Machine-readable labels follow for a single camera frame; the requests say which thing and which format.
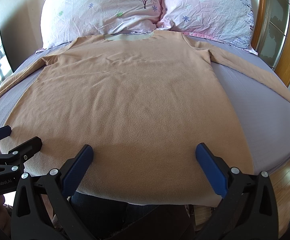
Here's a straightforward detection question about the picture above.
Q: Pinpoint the right floral pink pillow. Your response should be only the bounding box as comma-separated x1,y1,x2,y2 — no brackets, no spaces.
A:
156,0,255,53

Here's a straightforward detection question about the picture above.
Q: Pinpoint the wooden headboard with glass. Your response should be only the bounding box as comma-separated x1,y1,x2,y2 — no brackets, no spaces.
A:
252,0,290,86

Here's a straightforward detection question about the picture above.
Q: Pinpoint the tan long-sleeve shirt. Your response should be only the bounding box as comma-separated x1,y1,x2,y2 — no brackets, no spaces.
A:
0,31,290,206

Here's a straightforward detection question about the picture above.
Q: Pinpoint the floral pink pillow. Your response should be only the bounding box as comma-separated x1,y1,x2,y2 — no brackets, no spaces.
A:
156,0,255,53
40,0,162,50

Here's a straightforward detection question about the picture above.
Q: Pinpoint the left floral pink pillow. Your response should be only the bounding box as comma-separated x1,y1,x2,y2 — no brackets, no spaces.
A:
40,0,162,50

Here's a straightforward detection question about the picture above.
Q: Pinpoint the lavender bed sheet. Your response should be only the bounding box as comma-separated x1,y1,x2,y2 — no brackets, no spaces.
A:
0,36,290,174

